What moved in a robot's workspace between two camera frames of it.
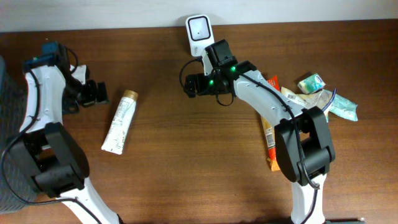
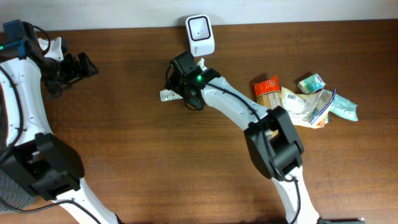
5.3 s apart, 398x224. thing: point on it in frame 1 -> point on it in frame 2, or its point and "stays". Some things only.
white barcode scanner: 200,33 stays
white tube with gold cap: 115,139 -> 168,95
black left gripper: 94,96 -> 77,71
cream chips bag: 320,99 stays
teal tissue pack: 311,84 stays
